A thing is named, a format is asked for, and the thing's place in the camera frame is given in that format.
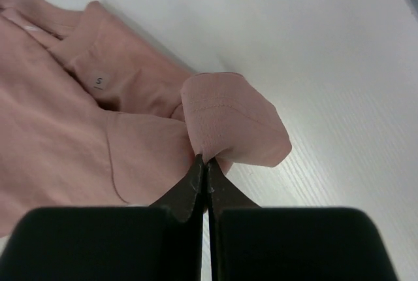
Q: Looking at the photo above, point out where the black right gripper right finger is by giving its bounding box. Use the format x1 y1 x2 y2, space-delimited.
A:
205 158 418 281

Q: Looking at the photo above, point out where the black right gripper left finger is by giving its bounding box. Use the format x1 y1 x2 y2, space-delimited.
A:
1 156 205 280

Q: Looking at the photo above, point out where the dusty pink t-shirt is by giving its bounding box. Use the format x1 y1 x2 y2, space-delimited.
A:
1 0 292 236

